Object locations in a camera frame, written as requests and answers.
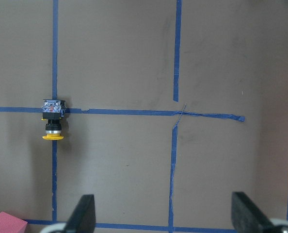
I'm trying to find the pink foam cube centre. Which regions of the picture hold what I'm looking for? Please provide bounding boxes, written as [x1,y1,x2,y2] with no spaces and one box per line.
[0,212,28,233]

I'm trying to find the yellow push button switch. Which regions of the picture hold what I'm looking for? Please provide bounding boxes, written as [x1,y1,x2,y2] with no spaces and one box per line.
[42,99,66,140]

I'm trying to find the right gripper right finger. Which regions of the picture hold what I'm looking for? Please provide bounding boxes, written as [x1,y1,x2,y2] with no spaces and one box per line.
[231,192,274,233]

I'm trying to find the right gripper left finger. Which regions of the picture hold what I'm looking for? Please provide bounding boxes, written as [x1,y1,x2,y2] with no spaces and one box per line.
[65,194,96,233]

